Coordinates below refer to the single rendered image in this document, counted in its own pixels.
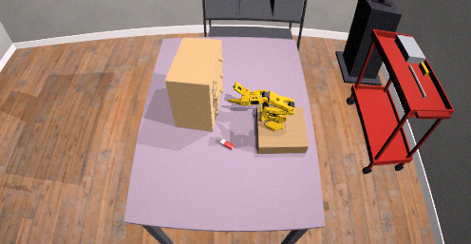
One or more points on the red and white eraser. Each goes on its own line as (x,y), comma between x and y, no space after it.
(227,144)

